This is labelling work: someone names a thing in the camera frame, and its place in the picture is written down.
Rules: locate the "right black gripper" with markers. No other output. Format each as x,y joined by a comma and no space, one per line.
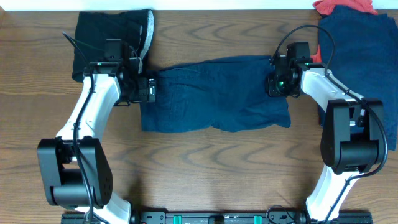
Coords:
272,91

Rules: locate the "navy blue shorts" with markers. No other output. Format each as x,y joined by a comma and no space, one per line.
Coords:
226,93

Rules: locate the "navy shorts in pile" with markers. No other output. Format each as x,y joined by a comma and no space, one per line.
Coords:
375,77

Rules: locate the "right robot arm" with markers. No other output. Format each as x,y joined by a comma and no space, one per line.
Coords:
353,144

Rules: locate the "red garment in pile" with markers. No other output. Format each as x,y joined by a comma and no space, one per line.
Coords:
353,26

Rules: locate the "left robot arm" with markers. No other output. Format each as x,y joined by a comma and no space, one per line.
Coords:
74,169

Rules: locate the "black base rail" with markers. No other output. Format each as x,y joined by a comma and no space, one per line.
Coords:
275,216

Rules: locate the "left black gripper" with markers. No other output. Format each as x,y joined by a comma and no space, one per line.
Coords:
143,94

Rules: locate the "black folded shorts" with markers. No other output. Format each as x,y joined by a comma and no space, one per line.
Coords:
134,27

